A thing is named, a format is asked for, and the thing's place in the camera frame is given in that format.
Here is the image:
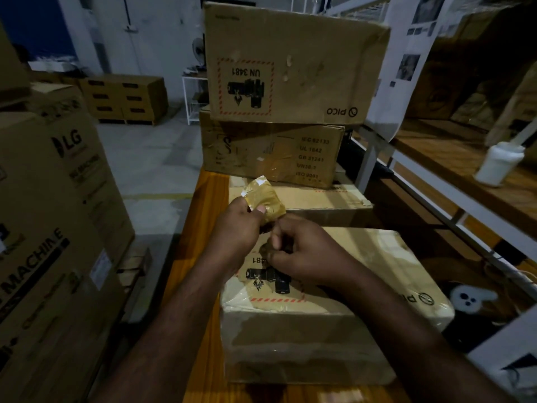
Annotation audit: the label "person's left hand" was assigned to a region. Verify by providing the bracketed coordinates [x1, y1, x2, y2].
[211, 196, 269, 273]

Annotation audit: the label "person's right hand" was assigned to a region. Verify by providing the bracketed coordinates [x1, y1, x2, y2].
[259, 214, 362, 295]

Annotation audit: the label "brown packing tape strip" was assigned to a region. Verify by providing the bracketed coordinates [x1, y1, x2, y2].
[242, 175, 287, 226]

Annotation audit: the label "person's right forearm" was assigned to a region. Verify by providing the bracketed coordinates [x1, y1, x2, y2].
[310, 264, 517, 403]

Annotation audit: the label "person's left forearm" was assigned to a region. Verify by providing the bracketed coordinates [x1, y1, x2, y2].
[90, 252, 235, 403]

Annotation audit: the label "flat cardboard box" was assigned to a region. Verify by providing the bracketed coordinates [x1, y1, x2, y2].
[228, 175, 375, 228]

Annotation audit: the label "cardboard box with black text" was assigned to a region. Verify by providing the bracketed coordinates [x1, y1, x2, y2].
[199, 106, 346, 189]

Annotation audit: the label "taped cardboard box with red-dashed label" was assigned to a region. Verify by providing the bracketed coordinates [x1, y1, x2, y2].
[219, 226, 456, 386]

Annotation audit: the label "wooden pallet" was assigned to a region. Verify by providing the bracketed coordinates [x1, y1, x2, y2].
[114, 243, 153, 324]

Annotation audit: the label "large cardboard box with red-dashed label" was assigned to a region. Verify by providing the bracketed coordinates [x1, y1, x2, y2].
[203, 1, 392, 126]

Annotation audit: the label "small desk fan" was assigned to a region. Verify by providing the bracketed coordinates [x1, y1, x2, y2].
[191, 37, 207, 72]

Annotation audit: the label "stack of cardboard boxes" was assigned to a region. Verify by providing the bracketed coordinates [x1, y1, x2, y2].
[79, 74, 169, 126]

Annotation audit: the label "white metal shelving rack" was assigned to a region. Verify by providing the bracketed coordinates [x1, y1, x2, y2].
[323, 0, 537, 298]

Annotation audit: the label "white controller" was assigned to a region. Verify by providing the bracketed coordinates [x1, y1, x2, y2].
[449, 284, 499, 312]

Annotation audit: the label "white printed paper sheet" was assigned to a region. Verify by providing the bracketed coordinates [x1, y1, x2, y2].
[364, 0, 456, 142]

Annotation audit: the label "large appliance cardboard box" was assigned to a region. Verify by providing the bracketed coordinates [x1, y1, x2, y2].
[0, 81, 136, 403]

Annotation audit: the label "white plastic bottle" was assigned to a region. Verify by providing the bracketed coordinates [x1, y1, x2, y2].
[474, 141, 526, 188]

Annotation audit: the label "cardboard boxes on shelf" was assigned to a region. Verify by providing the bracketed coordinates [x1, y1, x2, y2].
[405, 4, 537, 135]

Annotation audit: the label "white wire-frame table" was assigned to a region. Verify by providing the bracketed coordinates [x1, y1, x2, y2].
[182, 74, 209, 126]

